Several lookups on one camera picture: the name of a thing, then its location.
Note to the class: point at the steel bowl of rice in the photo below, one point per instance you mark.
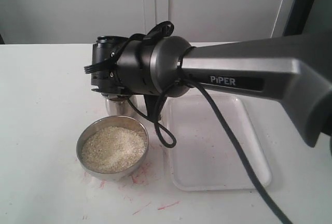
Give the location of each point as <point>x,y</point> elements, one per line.
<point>113,147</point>

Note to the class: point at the white plastic tray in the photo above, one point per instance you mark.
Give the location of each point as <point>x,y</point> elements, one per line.
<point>204,157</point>

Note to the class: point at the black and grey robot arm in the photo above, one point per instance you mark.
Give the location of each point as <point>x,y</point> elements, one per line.
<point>293,70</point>

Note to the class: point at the white cabinet doors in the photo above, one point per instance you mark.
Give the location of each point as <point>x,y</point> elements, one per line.
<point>81,21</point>

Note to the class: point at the small steel cup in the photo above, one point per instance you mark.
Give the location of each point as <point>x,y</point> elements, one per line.
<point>119,106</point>

